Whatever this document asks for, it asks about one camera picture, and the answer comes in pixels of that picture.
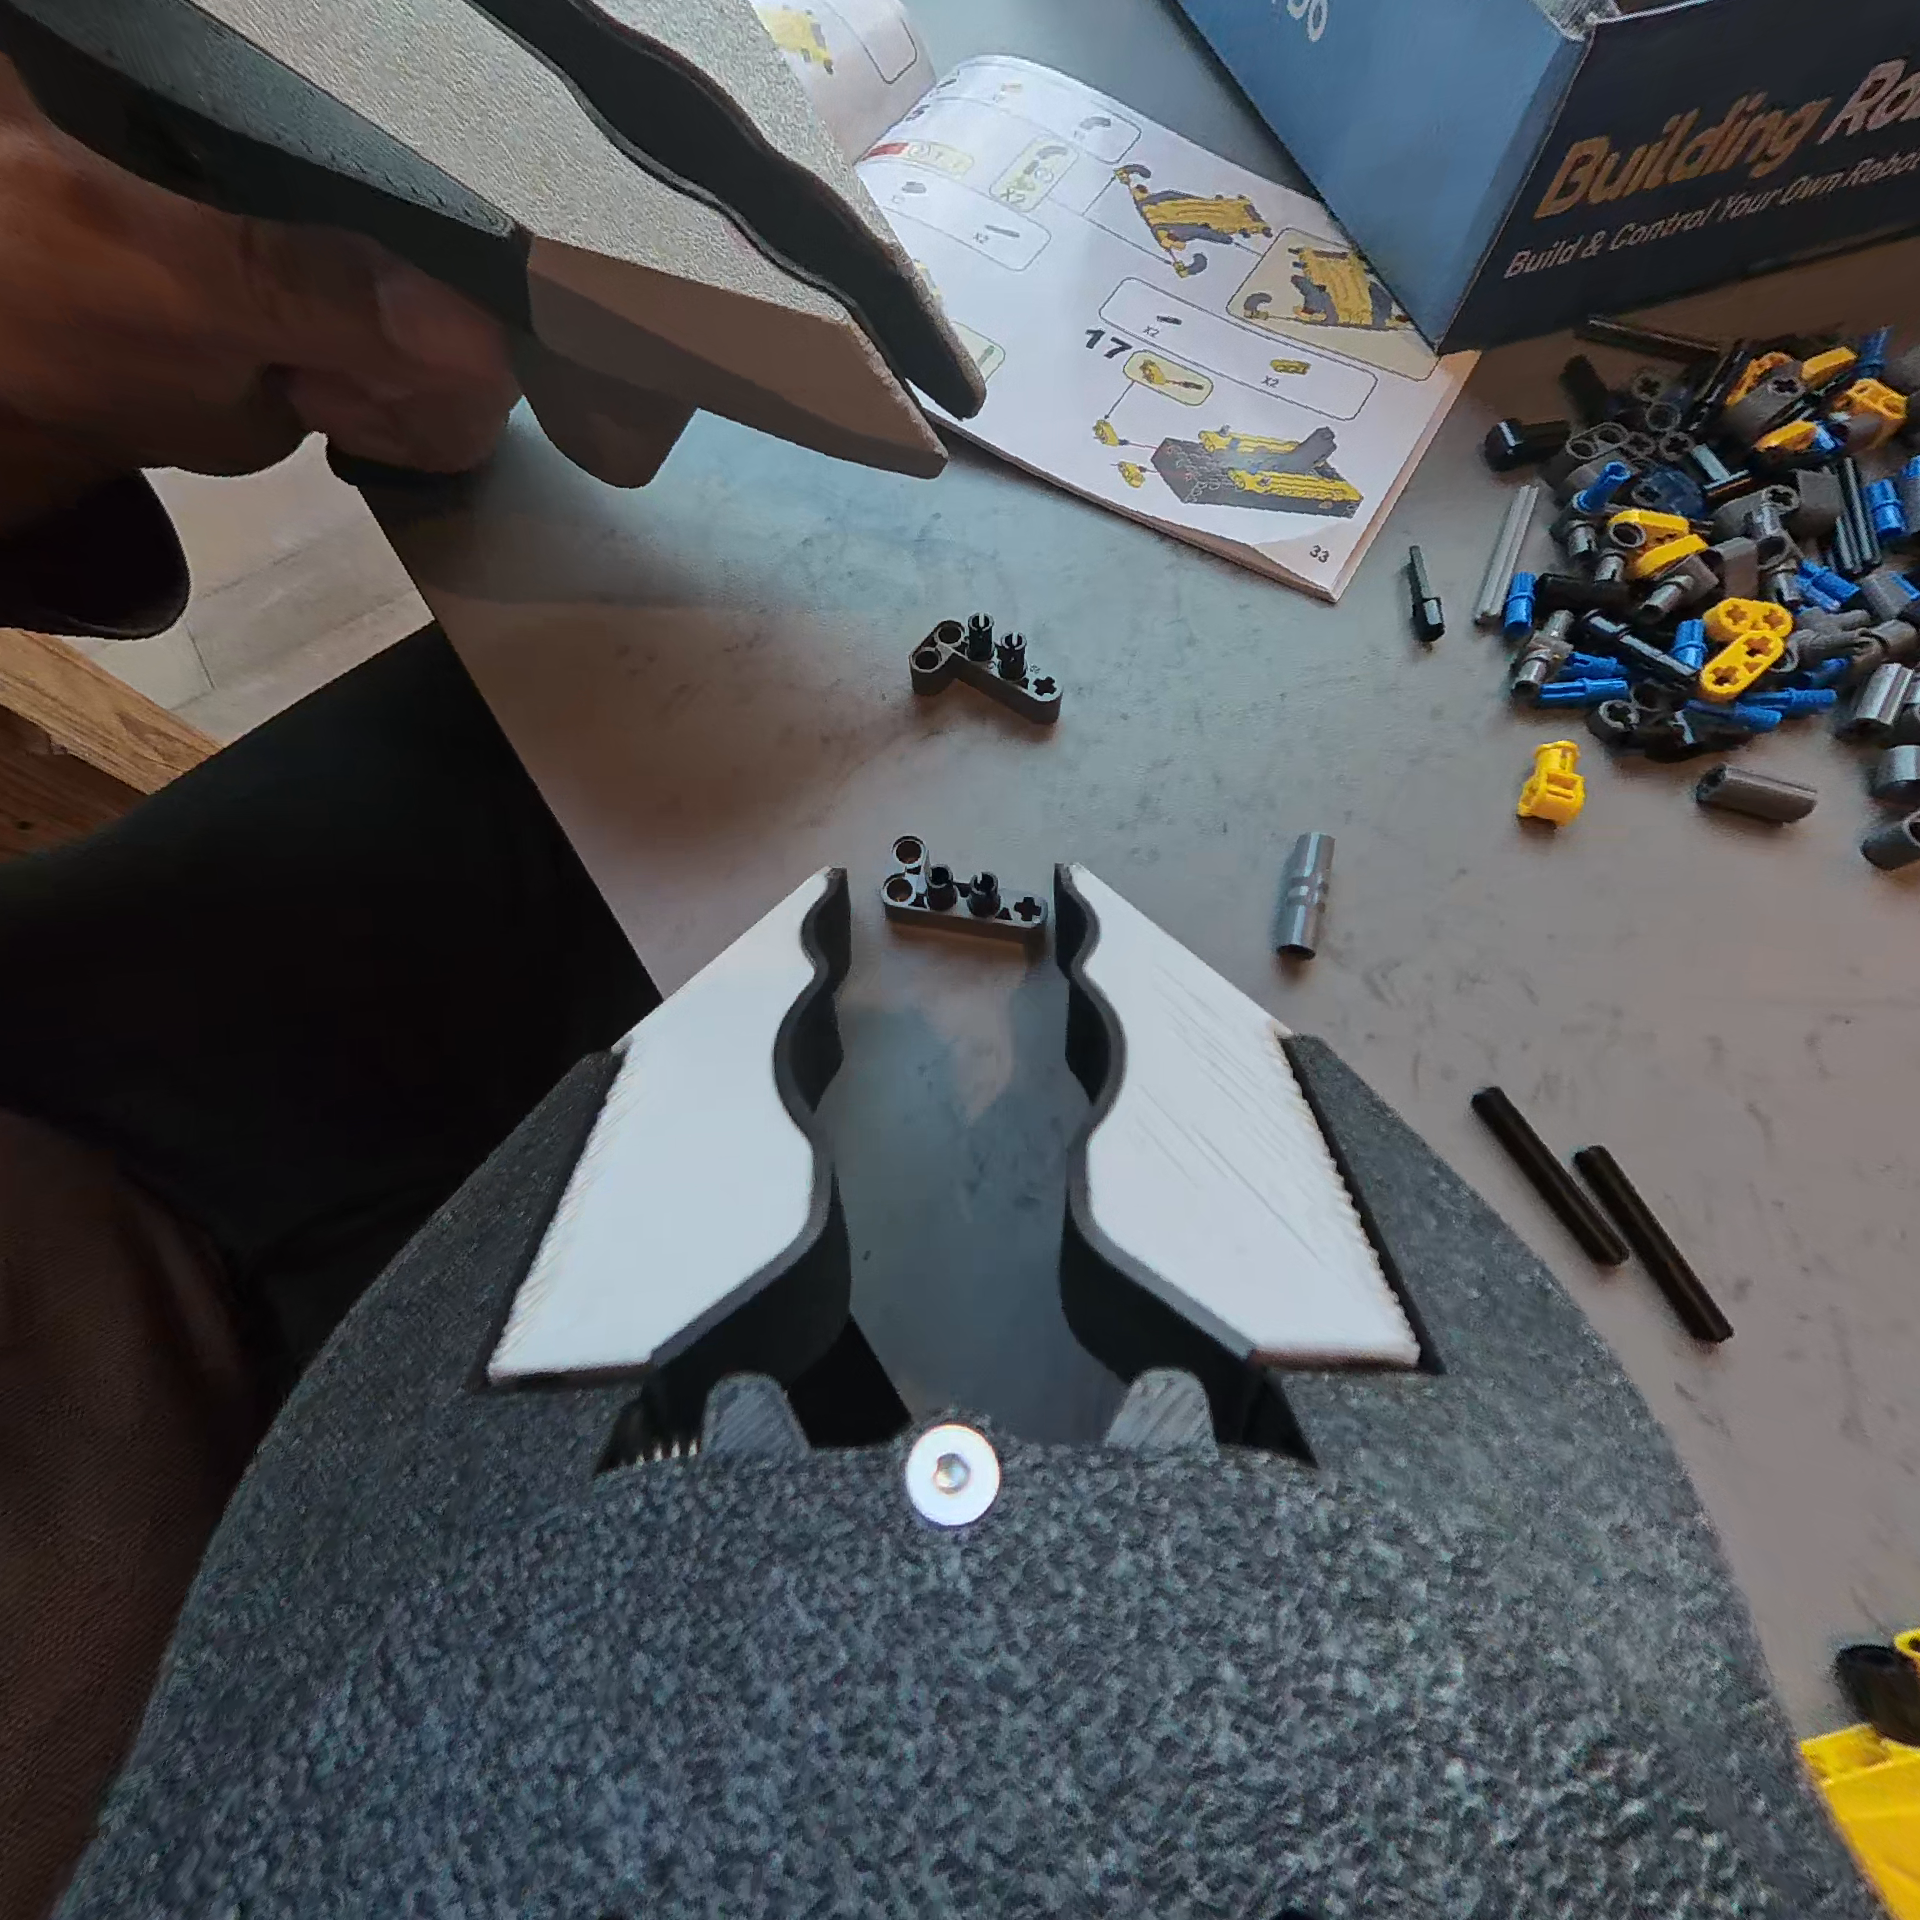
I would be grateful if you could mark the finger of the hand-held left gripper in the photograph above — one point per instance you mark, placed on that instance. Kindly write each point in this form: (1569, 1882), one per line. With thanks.
(523, 134)
(840, 164)

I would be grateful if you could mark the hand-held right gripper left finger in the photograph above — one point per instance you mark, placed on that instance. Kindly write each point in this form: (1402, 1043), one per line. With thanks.
(675, 1200)

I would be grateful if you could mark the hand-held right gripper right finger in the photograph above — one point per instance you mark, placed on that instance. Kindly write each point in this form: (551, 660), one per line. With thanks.
(1231, 1200)

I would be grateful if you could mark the short black axle rod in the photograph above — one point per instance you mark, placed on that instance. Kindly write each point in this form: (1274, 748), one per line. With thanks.
(1550, 1178)
(1655, 1243)

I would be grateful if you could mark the dark grey L-shaped beam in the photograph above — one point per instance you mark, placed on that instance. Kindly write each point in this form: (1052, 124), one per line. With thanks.
(961, 907)
(990, 681)

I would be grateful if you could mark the person's left forearm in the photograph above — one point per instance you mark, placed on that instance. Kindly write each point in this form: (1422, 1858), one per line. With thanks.
(76, 569)

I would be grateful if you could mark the grey desk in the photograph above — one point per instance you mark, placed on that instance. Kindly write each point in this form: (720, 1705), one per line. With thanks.
(1201, 779)

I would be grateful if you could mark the person's left hand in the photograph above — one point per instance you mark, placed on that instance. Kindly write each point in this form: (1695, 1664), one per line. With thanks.
(225, 329)

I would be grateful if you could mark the grey axle connector tube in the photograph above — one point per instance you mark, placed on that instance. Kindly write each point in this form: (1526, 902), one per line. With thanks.
(1306, 896)

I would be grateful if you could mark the open instruction booklet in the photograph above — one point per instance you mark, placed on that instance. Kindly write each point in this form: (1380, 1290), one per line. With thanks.
(1171, 329)

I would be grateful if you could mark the person's legs in black pants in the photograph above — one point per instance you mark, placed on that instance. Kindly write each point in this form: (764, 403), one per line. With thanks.
(299, 974)

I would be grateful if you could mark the small yellow connector piece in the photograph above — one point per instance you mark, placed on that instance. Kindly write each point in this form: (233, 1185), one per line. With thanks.
(1553, 781)

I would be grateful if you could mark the dark blue cardboard box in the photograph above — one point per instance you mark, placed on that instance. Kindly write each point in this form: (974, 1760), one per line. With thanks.
(1425, 148)

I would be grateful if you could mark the black axle pin with stop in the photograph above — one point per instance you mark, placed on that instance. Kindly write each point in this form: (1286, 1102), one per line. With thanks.
(1422, 593)

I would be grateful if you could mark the person's brown sweater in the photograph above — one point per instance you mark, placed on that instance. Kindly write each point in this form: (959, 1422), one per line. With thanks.
(106, 1499)

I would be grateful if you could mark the pile of mixed small pieces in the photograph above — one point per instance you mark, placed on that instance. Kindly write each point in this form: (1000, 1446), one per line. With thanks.
(1723, 569)

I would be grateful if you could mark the yellow curved panel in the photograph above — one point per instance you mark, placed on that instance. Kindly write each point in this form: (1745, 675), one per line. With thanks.
(1867, 1814)

